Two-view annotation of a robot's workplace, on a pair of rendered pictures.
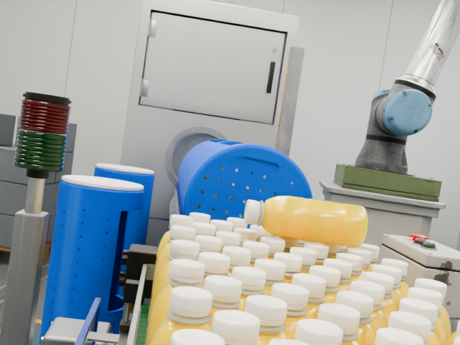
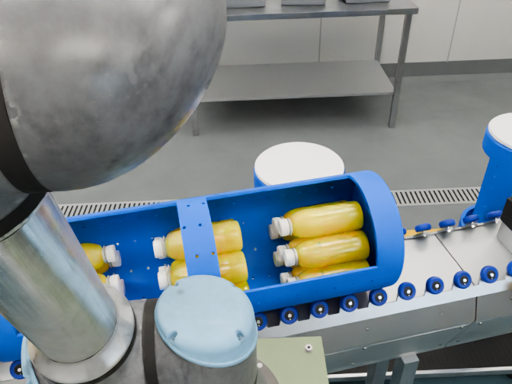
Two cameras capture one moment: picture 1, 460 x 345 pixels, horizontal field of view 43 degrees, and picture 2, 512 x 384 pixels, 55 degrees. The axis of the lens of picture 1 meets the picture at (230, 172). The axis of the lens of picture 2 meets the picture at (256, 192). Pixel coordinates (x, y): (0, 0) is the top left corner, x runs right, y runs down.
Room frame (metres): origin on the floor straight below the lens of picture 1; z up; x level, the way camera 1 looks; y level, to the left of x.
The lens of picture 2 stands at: (1.76, -0.82, 1.89)
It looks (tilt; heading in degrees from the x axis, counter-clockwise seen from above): 37 degrees down; 85
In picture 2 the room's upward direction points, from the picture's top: 2 degrees counter-clockwise
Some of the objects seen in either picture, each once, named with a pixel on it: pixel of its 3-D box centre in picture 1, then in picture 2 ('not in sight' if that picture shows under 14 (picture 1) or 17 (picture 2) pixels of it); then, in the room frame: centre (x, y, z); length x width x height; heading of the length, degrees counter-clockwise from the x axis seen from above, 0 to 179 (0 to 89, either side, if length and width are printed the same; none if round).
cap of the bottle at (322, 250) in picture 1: (315, 250); not in sight; (0.92, -0.15, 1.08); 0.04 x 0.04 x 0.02
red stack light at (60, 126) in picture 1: (44, 117); not in sight; (0.79, 0.26, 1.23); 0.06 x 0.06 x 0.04
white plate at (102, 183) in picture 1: (103, 183); (299, 166); (2.01, 0.42, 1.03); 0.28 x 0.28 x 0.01
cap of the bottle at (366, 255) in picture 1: (359, 255); not in sight; (0.93, -0.22, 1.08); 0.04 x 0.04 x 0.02
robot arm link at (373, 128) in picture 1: (391, 114); (204, 338); (1.72, -0.44, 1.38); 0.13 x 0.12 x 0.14; 0
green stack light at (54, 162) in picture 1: (40, 150); not in sight; (0.79, 0.26, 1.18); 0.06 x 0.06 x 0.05
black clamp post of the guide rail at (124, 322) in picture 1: (129, 304); not in sight; (0.97, 0.13, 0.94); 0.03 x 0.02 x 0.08; 6
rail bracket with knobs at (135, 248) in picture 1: (146, 274); not in sight; (1.15, 0.13, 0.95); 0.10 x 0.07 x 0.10; 96
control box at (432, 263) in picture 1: (425, 272); not in sight; (1.04, -0.37, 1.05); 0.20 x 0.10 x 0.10; 6
